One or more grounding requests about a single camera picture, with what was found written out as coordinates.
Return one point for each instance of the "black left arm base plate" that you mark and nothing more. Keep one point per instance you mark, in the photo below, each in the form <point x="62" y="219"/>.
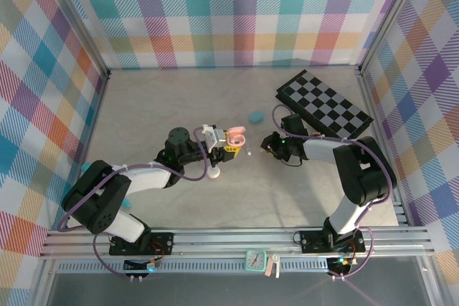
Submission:
<point x="161" y="243"/>

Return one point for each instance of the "pink eraser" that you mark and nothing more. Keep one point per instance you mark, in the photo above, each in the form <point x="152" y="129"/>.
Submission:
<point x="268" y="270"/>

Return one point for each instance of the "black grey chessboard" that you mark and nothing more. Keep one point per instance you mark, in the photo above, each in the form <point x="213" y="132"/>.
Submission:
<point x="322" y="105"/>

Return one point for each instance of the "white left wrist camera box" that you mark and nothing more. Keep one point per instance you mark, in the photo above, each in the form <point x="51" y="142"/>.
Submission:
<point x="211" y="137"/>

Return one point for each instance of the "aluminium corner post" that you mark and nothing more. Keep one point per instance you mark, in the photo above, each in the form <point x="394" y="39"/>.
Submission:
<point x="386" y="23"/>
<point x="78" y="23"/>

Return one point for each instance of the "teal square clock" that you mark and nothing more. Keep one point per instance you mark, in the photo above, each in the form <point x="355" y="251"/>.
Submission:
<point x="255" y="260"/>

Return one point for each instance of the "pink earbuds charging case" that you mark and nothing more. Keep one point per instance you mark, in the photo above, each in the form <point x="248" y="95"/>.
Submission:
<point x="236" y="134"/>

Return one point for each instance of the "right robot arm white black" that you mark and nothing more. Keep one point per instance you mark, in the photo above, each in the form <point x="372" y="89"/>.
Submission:
<point x="362" y="177"/>

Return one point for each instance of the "teal cylindrical bottle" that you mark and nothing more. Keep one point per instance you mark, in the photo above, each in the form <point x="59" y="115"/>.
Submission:
<point x="127" y="204"/>

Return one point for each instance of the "white round-headed tag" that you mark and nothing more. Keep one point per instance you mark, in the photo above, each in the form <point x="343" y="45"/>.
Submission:
<point x="275" y="258"/>

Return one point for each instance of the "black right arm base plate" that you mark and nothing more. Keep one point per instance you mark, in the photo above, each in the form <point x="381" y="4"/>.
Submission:
<point x="312" y="241"/>

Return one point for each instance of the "aluminium frame bar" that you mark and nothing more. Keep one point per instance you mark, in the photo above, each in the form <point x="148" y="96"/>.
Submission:
<point x="94" y="112"/>
<point x="401" y="213"/>

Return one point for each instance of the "blue earbuds charging case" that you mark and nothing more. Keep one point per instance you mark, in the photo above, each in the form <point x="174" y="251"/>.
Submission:
<point x="256" y="117"/>

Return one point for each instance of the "perforated metal strip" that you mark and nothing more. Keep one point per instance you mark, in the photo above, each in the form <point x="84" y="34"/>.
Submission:
<point x="201" y="266"/>

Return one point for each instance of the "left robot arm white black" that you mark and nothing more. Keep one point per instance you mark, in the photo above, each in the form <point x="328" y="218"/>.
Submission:
<point x="97" y="198"/>

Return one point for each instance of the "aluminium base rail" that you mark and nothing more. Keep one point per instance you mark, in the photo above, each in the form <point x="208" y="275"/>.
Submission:
<point x="233" y="239"/>

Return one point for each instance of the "white earbuds charging case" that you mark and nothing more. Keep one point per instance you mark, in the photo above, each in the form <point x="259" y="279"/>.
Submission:
<point x="214" y="174"/>

